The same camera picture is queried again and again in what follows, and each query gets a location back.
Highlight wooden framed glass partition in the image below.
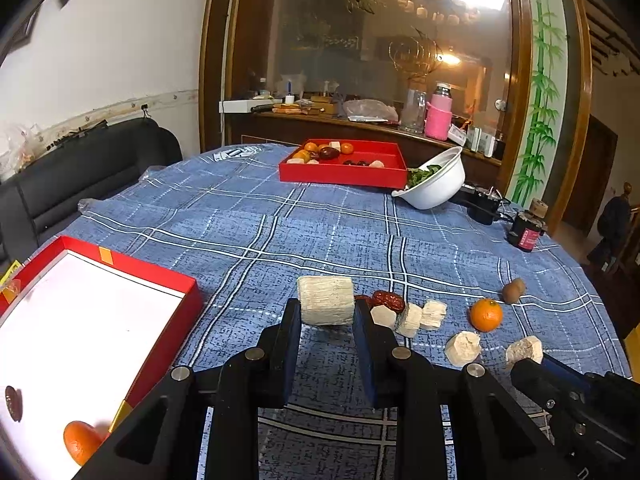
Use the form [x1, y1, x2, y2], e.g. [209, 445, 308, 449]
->
[199, 0, 535, 201]

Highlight blue plaid tablecloth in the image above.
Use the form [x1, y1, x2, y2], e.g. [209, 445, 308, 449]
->
[80, 142, 631, 480]

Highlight clear plastic bag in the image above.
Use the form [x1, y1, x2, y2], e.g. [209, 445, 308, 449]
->
[0, 122, 51, 171]

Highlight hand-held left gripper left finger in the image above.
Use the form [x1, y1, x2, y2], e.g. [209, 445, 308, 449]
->
[75, 297, 303, 480]

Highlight wooden sideboard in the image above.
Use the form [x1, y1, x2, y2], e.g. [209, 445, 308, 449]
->
[225, 107, 503, 186]

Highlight black sofa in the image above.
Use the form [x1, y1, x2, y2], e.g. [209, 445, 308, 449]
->
[0, 117, 183, 261]

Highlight white bowl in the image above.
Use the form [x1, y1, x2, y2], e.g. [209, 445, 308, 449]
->
[391, 146, 467, 210]

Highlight green bamboo wall decal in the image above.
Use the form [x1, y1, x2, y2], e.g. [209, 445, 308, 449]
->
[510, 0, 571, 206]

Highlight red box with white inside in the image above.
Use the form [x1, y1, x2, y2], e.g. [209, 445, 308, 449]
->
[0, 235, 203, 480]

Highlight black jar with red label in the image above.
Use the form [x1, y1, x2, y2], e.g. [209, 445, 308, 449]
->
[507, 211, 546, 253]

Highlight black electronic device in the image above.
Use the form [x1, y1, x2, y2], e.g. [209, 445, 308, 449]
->
[462, 185, 502, 226]

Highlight green leafy vegetables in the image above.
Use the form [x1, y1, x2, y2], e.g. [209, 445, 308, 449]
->
[406, 164, 443, 188]

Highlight clear glass pitcher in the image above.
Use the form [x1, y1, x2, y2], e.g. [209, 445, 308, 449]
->
[398, 89, 428, 133]

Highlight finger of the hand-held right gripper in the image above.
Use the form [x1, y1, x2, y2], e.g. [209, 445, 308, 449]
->
[542, 354, 592, 390]
[511, 360, 586, 413]

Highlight yellow paper packet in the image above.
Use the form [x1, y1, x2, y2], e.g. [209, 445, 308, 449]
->
[0, 260, 21, 306]

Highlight crumpled plastic bag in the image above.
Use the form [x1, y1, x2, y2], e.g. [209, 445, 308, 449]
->
[342, 99, 399, 123]

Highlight pink thermos bottle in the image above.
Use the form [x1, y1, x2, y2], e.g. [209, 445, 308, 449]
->
[424, 82, 453, 141]

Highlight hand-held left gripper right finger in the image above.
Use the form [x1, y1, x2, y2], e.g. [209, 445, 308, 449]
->
[352, 297, 576, 480]

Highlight large sugarcane piece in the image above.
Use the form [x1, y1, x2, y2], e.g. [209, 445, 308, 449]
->
[296, 275, 356, 328]

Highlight flat white box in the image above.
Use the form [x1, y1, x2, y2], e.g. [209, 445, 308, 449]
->
[219, 99, 275, 113]

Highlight white carton box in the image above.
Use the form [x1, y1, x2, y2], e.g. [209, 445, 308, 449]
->
[467, 125, 501, 156]

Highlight brown kiwi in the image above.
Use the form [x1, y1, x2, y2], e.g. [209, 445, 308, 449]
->
[501, 278, 527, 306]

